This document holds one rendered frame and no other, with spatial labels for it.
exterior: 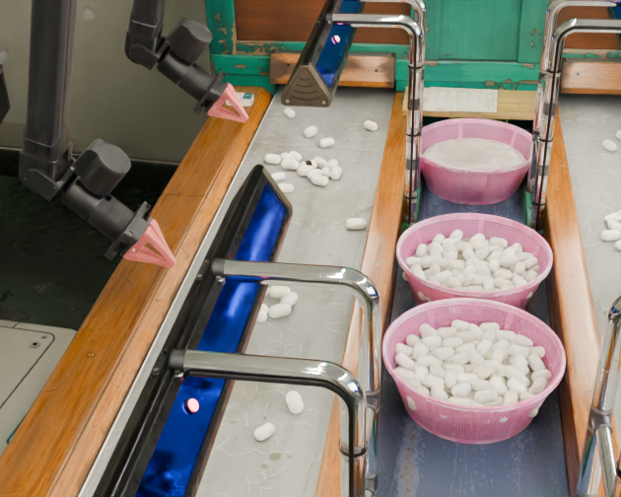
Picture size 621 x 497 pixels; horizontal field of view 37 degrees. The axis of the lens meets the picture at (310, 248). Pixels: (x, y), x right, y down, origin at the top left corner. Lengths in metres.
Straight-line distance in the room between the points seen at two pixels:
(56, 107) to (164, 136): 2.03
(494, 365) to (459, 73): 1.03
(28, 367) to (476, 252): 1.10
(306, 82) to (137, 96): 1.99
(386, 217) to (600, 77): 0.73
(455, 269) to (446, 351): 0.25
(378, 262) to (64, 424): 0.60
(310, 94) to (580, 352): 0.57
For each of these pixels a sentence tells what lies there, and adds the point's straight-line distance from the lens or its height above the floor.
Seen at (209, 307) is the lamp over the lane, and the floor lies 1.10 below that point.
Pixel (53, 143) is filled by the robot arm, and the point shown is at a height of 1.03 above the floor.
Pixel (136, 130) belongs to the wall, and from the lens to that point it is 3.48.
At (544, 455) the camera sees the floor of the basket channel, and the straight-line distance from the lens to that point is 1.39.
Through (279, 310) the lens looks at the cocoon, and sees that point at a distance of 1.50.
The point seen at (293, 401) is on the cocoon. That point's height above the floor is 0.76.
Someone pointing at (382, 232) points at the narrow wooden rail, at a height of 0.76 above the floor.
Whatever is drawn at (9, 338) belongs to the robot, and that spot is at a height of 0.28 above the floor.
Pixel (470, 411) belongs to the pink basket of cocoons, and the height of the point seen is 0.76.
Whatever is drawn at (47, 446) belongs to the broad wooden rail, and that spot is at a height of 0.76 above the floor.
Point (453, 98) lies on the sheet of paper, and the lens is 2.23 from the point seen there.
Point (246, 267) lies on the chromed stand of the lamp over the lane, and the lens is 0.93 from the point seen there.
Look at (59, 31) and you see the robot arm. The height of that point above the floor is 1.21.
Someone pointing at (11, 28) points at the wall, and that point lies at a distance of 3.56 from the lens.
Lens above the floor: 1.62
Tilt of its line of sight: 31 degrees down
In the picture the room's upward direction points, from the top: 2 degrees counter-clockwise
